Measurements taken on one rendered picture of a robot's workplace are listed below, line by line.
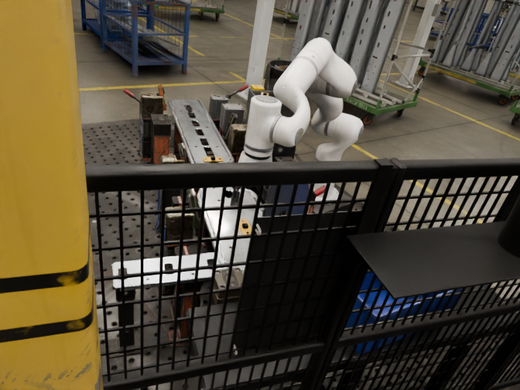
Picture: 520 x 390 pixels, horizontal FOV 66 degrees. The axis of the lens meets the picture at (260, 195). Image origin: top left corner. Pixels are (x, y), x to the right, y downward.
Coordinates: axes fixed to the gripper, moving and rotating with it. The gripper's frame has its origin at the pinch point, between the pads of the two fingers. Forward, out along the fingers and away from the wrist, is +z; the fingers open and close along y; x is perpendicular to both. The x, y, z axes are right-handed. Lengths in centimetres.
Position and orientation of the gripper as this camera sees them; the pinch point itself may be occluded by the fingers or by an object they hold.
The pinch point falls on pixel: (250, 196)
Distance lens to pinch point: 125.5
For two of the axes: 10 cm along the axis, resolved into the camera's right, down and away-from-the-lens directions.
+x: 3.1, 5.5, -7.8
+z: -1.5, 8.4, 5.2
